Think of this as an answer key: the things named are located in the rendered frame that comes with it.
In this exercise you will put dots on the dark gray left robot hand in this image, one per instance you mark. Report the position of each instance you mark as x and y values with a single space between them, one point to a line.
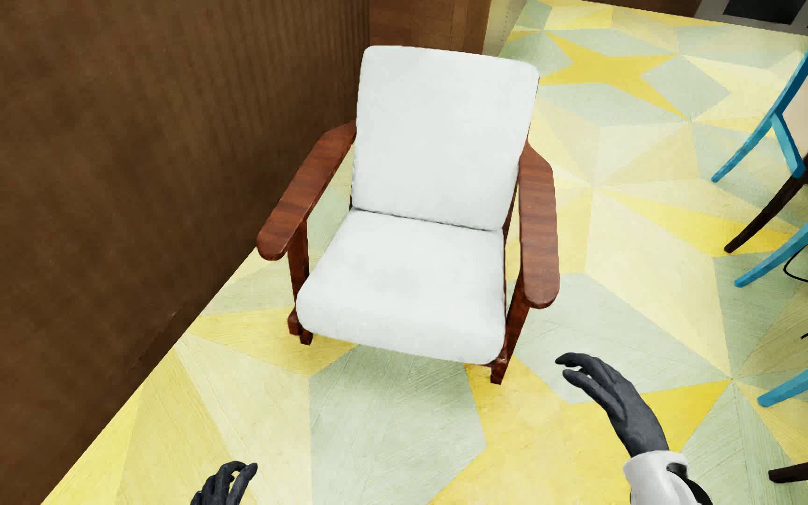
225 485

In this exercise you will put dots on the dark gray right robot hand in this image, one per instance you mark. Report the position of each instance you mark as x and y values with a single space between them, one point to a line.
618 403

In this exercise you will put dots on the blue framed chair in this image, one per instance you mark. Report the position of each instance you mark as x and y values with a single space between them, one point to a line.
800 175

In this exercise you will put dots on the yellow green geometric rug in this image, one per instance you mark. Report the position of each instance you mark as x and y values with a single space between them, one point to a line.
586 280

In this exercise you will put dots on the white cushioned wooden armchair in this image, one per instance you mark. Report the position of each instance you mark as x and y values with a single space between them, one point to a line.
418 210

